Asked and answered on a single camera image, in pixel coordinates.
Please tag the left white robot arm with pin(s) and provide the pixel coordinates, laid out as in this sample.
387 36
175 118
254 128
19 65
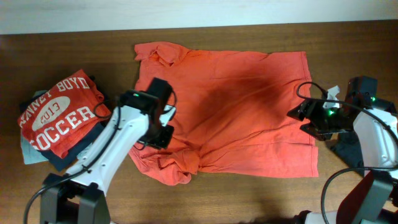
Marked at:
80 195

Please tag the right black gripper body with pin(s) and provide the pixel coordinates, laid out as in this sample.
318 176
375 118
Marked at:
323 121

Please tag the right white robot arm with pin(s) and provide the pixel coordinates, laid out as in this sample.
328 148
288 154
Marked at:
374 121

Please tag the folded navy shirt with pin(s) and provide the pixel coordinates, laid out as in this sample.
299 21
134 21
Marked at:
77 150

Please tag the orange t-shirt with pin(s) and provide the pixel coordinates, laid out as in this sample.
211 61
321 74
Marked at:
231 113

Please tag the crumpled dark green shirt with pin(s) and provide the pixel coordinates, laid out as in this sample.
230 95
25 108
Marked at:
347 148

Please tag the folded red soccer shirt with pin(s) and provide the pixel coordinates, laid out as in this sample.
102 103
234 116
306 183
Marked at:
64 115

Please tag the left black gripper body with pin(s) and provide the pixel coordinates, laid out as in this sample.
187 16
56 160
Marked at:
160 137

